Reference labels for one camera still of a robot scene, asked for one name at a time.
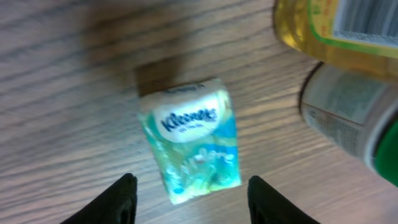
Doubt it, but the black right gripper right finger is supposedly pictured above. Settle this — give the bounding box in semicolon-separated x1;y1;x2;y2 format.
248;175;319;224

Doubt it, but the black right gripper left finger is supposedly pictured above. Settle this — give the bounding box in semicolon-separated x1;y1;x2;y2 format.
61;173;137;224

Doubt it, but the teal tissue pack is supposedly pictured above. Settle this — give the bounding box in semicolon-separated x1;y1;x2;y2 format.
138;78;241;205

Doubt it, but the green lid white jar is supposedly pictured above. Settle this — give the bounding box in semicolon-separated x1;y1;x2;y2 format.
299;63;397;185

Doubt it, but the silver round ball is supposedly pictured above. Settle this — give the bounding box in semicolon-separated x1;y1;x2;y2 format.
274;0;397;80

